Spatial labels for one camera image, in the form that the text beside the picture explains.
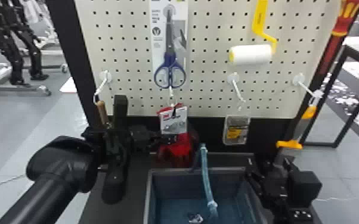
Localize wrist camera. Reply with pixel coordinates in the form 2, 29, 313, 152
288, 170, 323, 208
113, 94, 129, 127

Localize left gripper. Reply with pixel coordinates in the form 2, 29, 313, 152
129, 125, 165, 150

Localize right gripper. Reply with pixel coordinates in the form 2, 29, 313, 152
249, 158, 292, 210

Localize blue scissors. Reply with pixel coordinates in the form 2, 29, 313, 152
149, 0, 189, 90

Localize yellow paint roller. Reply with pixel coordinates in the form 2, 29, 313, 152
228, 0, 278, 66

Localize blue basket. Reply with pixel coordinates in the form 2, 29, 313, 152
143, 143, 268, 224

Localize wooden handle brush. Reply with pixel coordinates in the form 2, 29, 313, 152
95, 99, 110, 128

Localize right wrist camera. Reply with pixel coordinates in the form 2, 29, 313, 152
288, 170, 323, 208

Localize red gloves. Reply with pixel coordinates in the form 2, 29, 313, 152
157, 104, 200, 169

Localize clear packet of bits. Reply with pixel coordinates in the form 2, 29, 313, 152
222, 114, 251, 147

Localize black orange bar clamp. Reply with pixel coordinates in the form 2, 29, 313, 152
274, 104, 319, 157

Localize white pegboard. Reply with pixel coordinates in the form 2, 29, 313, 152
45, 0, 359, 157

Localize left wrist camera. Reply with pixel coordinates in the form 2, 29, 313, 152
113, 94, 129, 127

